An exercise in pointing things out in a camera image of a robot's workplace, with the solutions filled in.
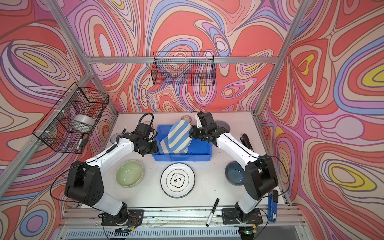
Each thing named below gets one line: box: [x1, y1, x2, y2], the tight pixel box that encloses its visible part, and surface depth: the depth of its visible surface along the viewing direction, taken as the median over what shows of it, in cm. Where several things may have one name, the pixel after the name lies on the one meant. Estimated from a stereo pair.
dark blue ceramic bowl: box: [225, 161, 245, 186], surface depth 88 cm
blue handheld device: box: [267, 189, 279, 223], surface depth 75 cm
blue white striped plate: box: [159, 120, 192, 155], surface depth 92 cm
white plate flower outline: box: [160, 162, 196, 199], surface depth 86 cm
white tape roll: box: [72, 114, 95, 133], surface depth 73 cm
